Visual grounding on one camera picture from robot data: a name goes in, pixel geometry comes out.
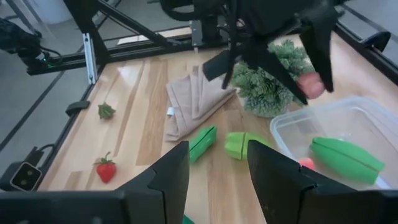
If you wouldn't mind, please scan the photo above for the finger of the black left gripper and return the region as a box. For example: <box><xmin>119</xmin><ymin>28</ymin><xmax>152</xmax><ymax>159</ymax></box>
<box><xmin>298</xmin><ymin>14</ymin><xmax>339</xmax><ymax>93</ymax></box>
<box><xmin>247</xmin><ymin>45</ymin><xmax>309</xmax><ymax>106</ymax></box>

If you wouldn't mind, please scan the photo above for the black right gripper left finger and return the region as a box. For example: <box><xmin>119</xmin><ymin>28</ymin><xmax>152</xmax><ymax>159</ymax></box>
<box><xmin>118</xmin><ymin>140</ymin><xmax>191</xmax><ymax>224</ymax></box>

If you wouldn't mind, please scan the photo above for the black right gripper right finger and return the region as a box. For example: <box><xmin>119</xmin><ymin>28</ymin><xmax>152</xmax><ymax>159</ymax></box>
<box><xmin>247</xmin><ymin>139</ymin><xmax>362</xmax><ymax>224</ymax></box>

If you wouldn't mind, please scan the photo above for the red pink toy fruit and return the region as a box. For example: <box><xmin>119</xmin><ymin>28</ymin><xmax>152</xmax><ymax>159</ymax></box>
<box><xmin>298</xmin><ymin>157</ymin><xmax>315</xmax><ymax>171</ymax></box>

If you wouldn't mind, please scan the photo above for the pink toy cube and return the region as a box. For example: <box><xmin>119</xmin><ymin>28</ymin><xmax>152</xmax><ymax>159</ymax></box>
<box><xmin>297</xmin><ymin>72</ymin><xmax>326</xmax><ymax>100</ymax></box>

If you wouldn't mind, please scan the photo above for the green toy cucumber half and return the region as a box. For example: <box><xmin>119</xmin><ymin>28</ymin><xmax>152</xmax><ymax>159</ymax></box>
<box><xmin>309</xmin><ymin>136</ymin><xmax>386</xmax><ymax>185</ymax></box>
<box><xmin>188</xmin><ymin>125</ymin><xmax>218</xmax><ymax>165</ymax></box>

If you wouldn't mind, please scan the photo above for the red toy strawberry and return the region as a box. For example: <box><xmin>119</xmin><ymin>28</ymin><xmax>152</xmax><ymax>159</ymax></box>
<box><xmin>93</xmin><ymin>151</ymin><xmax>118</xmax><ymax>184</ymax></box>

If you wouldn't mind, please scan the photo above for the small green leafy toy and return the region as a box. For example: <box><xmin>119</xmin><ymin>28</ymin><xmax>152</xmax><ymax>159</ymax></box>
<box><xmin>98</xmin><ymin>101</ymin><xmax>116</xmax><ymax>120</ymax></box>

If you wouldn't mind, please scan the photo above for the clear plastic tupperware container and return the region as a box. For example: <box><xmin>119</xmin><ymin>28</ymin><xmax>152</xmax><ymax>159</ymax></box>
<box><xmin>269</xmin><ymin>95</ymin><xmax>398</xmax><ymax>190</ymax></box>

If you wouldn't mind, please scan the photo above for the potted green succulent plant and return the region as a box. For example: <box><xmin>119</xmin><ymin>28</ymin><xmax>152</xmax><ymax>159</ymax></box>
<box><xmin>229</xmin><ymin>39</ymin><xmax>315</xmax><ymax>118</ymax></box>

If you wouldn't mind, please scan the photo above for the black table clamp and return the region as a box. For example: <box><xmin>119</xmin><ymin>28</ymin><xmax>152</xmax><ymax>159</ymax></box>
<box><xmin>65</xmin><ymin>100</ymin><xmax>91</xmax><ymax>118</ymax></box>
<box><xmin>362</xmin><ymin>30</ymin><xmax>392</xmax><ymax>52</ymax></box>

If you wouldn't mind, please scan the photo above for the folded beige cloth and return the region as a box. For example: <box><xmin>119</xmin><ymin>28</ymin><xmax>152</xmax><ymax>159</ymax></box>
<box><xmin>164</xmin><ymin>65</ymin><xmax>237</xmax><ymax>142</ymax></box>

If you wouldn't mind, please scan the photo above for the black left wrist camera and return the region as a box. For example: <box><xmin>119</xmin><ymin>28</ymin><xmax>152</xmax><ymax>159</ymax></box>
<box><xmin>202</xmin><ymin>49</ymin><xmax>233</xmax><ymax>82</ymax></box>

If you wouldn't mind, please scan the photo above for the black table-level camera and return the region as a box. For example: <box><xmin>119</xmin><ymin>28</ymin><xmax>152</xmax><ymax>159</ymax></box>
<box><xmin>0</xmin><ymin>161</ymin><xmax>43</xmax><ymax>192</ymax></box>

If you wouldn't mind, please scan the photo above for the silver metal bracket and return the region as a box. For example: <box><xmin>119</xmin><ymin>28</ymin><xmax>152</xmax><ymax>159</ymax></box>
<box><xmin>81</xmin><ymin>32</ymin><xmax>97</xmax><ymax>85</ymax></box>

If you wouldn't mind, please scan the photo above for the black metal rig frame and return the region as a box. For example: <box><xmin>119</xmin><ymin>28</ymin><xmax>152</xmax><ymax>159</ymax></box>
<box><xmin>4</xmin><ymin>0</ymin><xmax>398</xmax><ymax>86</ymax></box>

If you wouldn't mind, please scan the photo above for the black equipment with cables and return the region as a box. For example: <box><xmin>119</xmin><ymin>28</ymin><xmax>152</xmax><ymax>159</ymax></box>
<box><xmin>0</xmin><ymin>17</ymin><xmax>65</xmax><ymax>75</ymax></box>

